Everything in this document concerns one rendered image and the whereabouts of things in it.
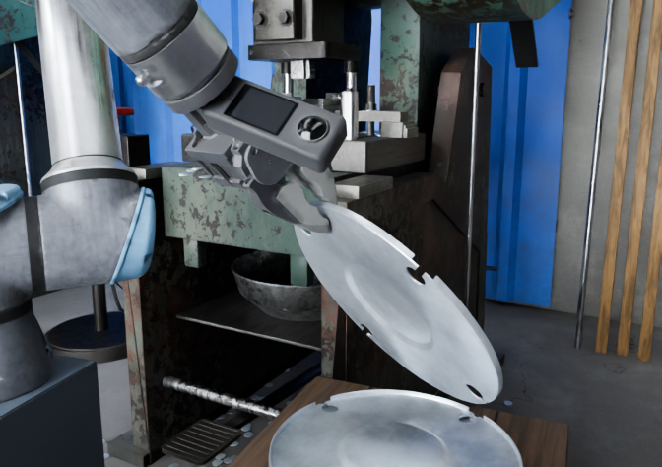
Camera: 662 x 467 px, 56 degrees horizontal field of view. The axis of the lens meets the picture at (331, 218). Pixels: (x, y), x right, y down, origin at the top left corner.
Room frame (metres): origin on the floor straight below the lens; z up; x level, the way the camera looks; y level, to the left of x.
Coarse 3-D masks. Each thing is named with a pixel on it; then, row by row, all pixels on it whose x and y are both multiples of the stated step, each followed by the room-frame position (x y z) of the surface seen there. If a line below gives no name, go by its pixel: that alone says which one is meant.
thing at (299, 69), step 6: (294, 60) 1.35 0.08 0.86; (300, 60) 1.34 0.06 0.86; (306, 60) 1.34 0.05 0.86; (294, 66) 1.35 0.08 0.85; (300, 66) 1.34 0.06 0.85; (306, 66) 1.34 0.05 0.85; (312, 66) 1.35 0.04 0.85; (294, 72) 1.35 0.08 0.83; (300, 72) 1.34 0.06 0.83; (306, 72) 1.34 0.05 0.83; (312, 72) 1.35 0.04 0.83; (294, 78) 1.35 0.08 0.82; (300, 78) 1.34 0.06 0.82; (306, 78) 1.34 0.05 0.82; (312, 78) 1.35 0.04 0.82
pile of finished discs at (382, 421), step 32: (320, 416) 0.74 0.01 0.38; (352, 416) 0.74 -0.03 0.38; (384, 416) 0.74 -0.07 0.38; (416, 416) 0.74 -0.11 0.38; (448, 416) 0.74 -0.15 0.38; (288, 448) 0.66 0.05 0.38; (320, 448) 0.66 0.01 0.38; (352, 448) 0.65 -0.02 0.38; (384, 448) 0.65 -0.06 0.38; (416, 448) 0.65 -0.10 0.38; (448, 448) 0.66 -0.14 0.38; (480, 448) 0.66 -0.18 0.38; (512, 448) 0.66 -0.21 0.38
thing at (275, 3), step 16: (256, 0) 1.29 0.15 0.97; (272, 0) 1.27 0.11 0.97; (288, 0) 1.25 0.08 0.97; (304, 0) 1.27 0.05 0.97; (320, 0) 1.28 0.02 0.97; (336, 0) 1.33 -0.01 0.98; (256, 16) 1.27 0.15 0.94; (272, 16) 1.27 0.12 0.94; (288, 16) 1.24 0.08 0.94; (304, 16) 1.27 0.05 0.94; (320, 16) 1.28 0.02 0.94; (336, 16) 1.34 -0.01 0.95; (256, 32) 1.29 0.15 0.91; (272, 32) 1.27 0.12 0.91; (288, 32) 1.25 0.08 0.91; (304, 32) 1.27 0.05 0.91; (320, 32) 1.28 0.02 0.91; (336, 32) 1.34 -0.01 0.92
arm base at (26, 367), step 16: (32, 304) 0.72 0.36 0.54; (0, 320) 0.66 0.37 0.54; (16, 320) 0.68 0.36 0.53; (32, 320) 0.70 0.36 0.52; (0, 336) 0.66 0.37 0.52; (16, 336) 0.67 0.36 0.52; (32, 336) 0.69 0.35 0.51; (0, 352) 0.65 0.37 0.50; (16, 352) 0.66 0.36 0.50; (32, 352) 0.68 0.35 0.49; (48, 352) 0.72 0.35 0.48; (0, 368) 0.65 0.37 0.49; (16, 368) 0.66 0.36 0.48; (32, 368) 0.67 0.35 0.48; (48, 368) 0.70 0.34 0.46; (0, 384) 0.64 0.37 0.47; (16, 384) 0.65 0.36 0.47; (32, 384) 0.67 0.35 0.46; (0, 400) 0.64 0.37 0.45
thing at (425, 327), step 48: (336, 240) 0.63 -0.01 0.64; (384, 240) 0.54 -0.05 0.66; (336, 288) 0.73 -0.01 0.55; (384, 288) 0.63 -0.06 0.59; (432, 288) 0.53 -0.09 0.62; (384, 336) 0.71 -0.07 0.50; (432, 336) 0.60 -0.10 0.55; (480, 336) 0.52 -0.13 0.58; (432, 384) 0.69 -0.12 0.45; (480, 384) 0.58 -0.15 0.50
